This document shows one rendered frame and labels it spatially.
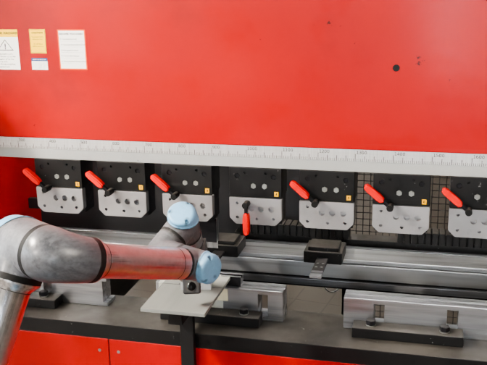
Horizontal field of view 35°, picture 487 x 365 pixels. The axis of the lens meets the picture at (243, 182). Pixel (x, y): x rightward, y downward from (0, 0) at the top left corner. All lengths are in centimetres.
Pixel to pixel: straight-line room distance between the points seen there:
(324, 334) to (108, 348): 64
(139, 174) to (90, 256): 70
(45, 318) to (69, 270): 85
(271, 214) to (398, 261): 50
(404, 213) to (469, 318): 35
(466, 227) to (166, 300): 83
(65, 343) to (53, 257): 88
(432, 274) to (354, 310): 33
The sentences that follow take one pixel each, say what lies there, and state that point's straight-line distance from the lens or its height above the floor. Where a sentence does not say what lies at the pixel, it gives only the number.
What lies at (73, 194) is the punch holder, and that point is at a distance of 235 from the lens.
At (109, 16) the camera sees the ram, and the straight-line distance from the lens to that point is 221.
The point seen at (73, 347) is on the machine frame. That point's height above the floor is 79.
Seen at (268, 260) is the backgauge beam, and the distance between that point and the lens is 251.
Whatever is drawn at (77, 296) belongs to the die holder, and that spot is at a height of 90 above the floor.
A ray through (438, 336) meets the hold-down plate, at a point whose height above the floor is 90.
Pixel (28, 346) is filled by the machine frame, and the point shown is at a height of 78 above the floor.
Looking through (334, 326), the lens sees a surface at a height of 87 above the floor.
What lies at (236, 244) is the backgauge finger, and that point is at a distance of 248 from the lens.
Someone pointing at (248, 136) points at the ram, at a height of 143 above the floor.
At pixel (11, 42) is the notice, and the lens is 235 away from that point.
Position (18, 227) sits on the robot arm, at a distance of 165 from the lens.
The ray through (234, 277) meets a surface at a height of 100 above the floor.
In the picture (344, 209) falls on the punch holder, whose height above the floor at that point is 123.
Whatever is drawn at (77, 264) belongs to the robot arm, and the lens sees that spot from 158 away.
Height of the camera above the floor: 186
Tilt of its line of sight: 15 degrees down
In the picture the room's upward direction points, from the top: 1 degrees counter-clockwise
